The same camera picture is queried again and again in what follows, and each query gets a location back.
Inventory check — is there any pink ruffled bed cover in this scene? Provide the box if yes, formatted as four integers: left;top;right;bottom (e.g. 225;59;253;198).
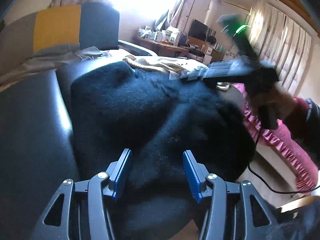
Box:
233;83;319;191

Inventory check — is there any black cable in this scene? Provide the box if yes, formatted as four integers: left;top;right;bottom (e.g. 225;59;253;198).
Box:
247;127;320;194

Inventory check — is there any white striped curtain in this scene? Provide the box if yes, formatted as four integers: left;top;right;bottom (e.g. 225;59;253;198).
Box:
247;0;312;95

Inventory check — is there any person's right hand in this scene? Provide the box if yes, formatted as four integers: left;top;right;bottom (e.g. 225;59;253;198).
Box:
246;83;295;120

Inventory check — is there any black knit sweater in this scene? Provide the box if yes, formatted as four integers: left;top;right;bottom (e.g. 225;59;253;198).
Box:
71;62;254;239

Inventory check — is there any grey crumpled cloth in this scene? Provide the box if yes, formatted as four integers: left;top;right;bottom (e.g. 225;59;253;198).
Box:
1;43;111;91

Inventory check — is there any grey metal chair frame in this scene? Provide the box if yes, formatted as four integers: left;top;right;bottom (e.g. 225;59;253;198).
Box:
118;40;158;56

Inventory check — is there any black monitor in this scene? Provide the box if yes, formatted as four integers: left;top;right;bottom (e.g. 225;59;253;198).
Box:
188;20;216;41

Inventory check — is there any cluttered wooden desk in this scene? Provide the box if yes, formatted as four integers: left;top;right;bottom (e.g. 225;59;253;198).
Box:
135;29;223;65

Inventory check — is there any grey yellow navy cushion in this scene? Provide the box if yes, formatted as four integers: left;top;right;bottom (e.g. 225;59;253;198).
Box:
1;3;120;68

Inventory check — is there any beige knit sweater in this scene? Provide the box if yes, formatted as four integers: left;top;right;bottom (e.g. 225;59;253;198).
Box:
122;54;208;80

